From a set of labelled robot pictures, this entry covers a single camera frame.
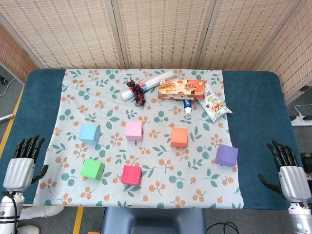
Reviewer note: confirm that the green foam cube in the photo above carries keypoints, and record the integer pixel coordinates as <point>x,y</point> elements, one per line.
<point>91,168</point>

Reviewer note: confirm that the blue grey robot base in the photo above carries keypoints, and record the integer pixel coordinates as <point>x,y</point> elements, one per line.
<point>151,219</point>

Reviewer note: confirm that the dark red grape bunch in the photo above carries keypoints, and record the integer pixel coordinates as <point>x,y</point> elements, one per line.
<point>139,95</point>

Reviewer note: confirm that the small orange object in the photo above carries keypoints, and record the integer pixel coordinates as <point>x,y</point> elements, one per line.
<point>93,232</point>

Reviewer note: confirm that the pink foam cube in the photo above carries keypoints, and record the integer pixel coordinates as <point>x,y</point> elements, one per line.
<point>133,130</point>

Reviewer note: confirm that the white power strip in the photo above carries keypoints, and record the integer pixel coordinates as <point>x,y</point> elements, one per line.
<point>301,121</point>

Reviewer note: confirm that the metal screen hinge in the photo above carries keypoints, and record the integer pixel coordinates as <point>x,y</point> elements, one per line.
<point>304,88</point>

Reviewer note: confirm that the clear plastic wrap roll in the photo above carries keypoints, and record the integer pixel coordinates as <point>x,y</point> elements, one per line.
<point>156,79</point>

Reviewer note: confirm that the white shoe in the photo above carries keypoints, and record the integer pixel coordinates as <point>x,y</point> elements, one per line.
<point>29,229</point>

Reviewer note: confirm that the white blue toothpaste tube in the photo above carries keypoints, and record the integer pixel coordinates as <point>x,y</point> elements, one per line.
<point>187,106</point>

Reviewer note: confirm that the black box with label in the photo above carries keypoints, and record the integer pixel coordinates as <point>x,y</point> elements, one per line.
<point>307,158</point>

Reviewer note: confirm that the small black floor object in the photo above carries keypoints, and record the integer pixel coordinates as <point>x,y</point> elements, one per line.
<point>3,80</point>

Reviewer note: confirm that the orange biscuit box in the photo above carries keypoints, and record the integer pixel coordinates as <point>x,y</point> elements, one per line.
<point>185,89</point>

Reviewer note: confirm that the orange foam cube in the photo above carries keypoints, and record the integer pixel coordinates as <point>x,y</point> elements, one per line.
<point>179,137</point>

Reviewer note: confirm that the bamboo folding screen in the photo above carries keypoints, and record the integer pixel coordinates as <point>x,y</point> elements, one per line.
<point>158,31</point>

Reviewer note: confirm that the silver nut snack bag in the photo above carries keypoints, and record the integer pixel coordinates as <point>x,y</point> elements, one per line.
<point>215,107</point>

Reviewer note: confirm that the red foam cube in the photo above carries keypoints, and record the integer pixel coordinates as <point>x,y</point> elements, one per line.
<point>131,175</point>

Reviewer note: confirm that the light blue foam cube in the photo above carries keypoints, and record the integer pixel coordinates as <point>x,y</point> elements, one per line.
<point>87,132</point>

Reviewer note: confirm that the floral print tablecloth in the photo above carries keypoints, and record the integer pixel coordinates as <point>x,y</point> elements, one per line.
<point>165,178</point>

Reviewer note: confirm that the purple foam cube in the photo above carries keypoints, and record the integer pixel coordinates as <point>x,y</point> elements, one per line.
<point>226,154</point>

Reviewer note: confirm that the grey metal bar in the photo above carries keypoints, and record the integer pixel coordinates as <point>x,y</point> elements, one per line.
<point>6,117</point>

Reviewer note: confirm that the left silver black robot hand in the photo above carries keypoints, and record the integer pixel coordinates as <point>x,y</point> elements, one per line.
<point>18,173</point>

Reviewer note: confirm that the teal table cover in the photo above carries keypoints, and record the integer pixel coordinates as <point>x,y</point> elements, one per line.
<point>256,122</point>

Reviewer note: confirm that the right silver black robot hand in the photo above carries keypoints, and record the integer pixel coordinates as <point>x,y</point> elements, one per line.
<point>293,182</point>

